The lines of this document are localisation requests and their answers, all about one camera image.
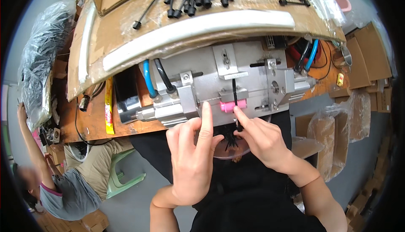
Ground black air hose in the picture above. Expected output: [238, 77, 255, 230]
[154, 58, 177, 94]

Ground long blue air hose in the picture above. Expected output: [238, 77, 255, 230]
[304, 39, 319, 72]

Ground black plastic plug rod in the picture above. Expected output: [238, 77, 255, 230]
[232, 78, 244, 133]

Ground black cable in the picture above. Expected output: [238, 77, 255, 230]
[74, 82, 115, 146]

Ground metal cable connector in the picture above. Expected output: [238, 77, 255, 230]
[79, 94, 92, 112]

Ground stack of flat cardboard boxes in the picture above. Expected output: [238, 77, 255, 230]
[328, 21, 393, 113]

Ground clear bowl of black plugs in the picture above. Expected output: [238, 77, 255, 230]
[213, 127, 252, 160]

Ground metal cup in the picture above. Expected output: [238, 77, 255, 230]
[340, 43, 353, 67]

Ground person's left hand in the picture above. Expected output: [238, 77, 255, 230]
[166, 101, 224, 206]

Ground person's right hand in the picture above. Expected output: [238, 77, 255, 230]
[233, 105, 296, 174]

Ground clear bag of black parts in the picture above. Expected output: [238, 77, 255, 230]
[18, 0, 77, 132]

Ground yellow snack packet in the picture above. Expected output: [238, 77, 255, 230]
[104, 77, 115, 135]

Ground heap of brown cartons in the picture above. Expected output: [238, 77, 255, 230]
[344, 135, 394, 232]

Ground green plastic stool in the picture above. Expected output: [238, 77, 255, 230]
[106, 148, 147, 200]

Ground pile of small cardboard boxes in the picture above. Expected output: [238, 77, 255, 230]
[34, 209, 110, 232]

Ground grey metal press machine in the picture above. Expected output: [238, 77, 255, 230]
[136, 40, 319, 128]

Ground short blue air hose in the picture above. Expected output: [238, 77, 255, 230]
[142, 59, 159, 99]

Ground person's body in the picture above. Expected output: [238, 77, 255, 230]
[129, 110, 327, 232]

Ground long white foam strip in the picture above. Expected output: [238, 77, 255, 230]
[103, 9, 296, 72]

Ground pink plastic cylinder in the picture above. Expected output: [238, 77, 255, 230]
[220, 99, 247, 113]

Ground small black metal fixtures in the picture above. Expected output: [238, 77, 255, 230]
[39, 125, 61, 146]

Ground plastic-wrapped cartons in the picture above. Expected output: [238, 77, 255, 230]
[291, 90, 372, 182]

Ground short white foam strip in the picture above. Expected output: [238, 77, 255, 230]
[77, 2, 97, 84]

